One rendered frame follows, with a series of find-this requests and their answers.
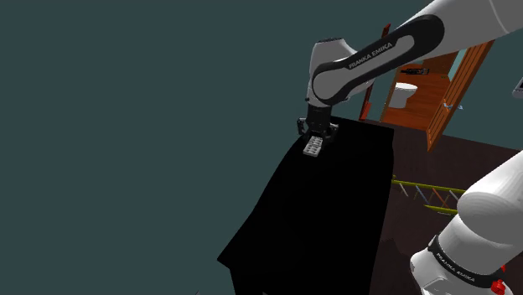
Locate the grey remote control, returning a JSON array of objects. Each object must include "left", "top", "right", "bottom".
[{"left": 303, "top": 135, "right": 324, "bottom": 158}]

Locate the white toilet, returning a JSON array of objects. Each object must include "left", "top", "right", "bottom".
[{"left": 387, "top": 81, "right": 419, "bottom": 110}]

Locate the black table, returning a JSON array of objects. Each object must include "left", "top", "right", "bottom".
[{"left": 216, "top": 116, "right": 396, "bottom": 295}]

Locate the yellow rack with coloured rungs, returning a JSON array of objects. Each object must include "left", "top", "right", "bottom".
[{"left": 391, "top": 173, "right": 468, "bottom": 216}]

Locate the orange wooden door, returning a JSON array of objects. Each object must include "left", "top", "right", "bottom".
[{"left": 426, "top": 39, "right": 496, "bottom": 153}]

